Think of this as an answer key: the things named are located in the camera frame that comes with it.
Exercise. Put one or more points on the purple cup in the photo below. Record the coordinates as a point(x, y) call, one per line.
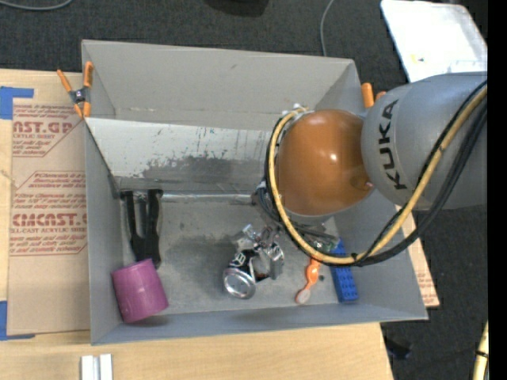
point(139, 291)

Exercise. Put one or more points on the brown cardboard board, red print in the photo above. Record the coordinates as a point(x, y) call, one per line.
point(47, 283)

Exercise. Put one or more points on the grey metal bin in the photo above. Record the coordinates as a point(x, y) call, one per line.
point(198, 156)

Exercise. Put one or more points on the blue toy brick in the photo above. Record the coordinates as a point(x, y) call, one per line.
point(345, 283)

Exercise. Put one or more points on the black pliers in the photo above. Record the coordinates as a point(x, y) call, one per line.
point(152, 228)

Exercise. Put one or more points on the orange toothbrush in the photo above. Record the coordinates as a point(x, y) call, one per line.
point(309, 277)

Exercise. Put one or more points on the crushed black and silver can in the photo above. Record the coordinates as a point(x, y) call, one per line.
point(239, 283)

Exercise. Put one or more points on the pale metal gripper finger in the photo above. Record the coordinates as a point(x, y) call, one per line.
point(276, 263)
point(249, 236)

